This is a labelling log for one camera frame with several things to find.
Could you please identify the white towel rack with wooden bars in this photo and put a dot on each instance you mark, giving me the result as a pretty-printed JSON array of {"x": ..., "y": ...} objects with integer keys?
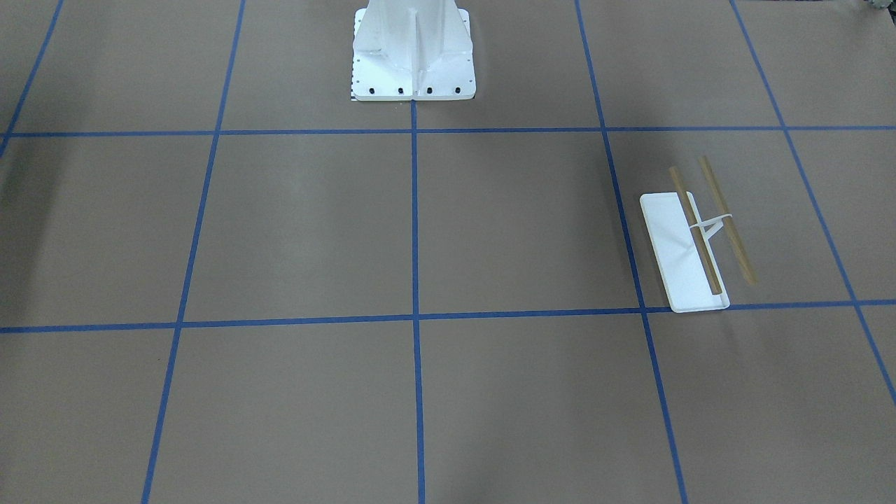
[{"x": 681, "y": 244}]

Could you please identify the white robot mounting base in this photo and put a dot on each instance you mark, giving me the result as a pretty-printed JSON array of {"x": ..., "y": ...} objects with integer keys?
[{"x": 412, "y": 50}]

